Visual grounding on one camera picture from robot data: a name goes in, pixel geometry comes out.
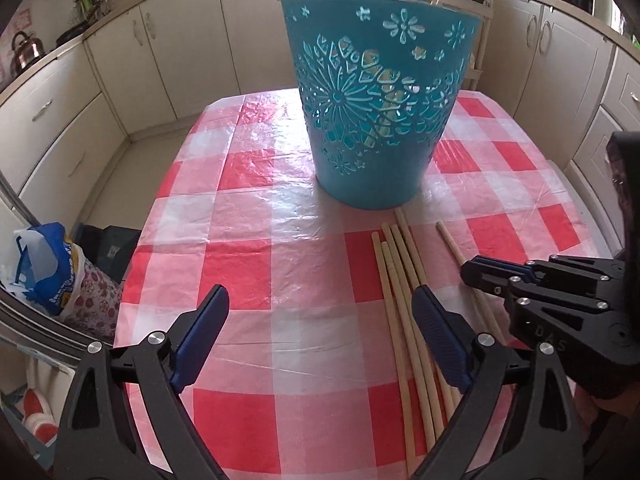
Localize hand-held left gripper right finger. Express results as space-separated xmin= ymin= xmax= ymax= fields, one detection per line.
xmin=411 ymin=284 xmax=586 ymax=480

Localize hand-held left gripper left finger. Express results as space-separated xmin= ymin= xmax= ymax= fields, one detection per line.
xmin=52 ymin=284 xmax=231 ymax=480

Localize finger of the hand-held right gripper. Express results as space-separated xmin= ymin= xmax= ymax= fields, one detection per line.
xmin=472 ymin=254 xmax=626 ymax=286
xmin=460 ymin=259 xmax=623 ymax=322

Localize bunch of wooden chopsticks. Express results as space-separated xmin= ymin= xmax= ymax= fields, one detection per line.
xmin=371 ymin=207 xmax=506 ymax=463

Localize single wooden chopstick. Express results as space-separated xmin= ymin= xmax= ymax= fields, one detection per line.
xmin=436 ymin=221 xmax=507 ymax=346

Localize blue perforated bucket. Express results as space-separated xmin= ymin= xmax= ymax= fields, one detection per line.
xmin=277 ymin=0 xmax=485 ymax=211

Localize person's right hand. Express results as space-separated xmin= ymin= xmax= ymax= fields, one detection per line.
xmin=575 ymin=385 xmax=640 ymax=418

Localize red checked plastic tablecloth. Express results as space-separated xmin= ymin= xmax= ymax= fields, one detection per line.
xmin=112 ymin=87 xmax=601 ymax=480

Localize floral print bag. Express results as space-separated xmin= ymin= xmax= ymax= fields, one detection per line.
xmin=60 ymin=242 xmax=126 ymax=341

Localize blue white plastic bag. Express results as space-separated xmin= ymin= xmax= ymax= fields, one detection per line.
xmin=12 ymin=222 xmax=81 ymax=318

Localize red white slipper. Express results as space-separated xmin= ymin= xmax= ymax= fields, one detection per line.
xmin=20 ymin=387 xmax=60 ymax=446

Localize white rolling cart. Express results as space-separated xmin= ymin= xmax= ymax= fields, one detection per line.
xmin=470 ymin=0 xmax=498 ymax=92

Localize white base cabinets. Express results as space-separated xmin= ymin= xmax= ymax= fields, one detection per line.
xmin=0 ymin=0 xmax=640 ymax=241

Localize black wok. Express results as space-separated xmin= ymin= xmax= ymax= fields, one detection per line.
xmin=55 ymin=22 xmax=86 ymax=46

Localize steel kettle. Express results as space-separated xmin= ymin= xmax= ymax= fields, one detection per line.
xmin=10 ymin=31 xmax=47 ymax=75

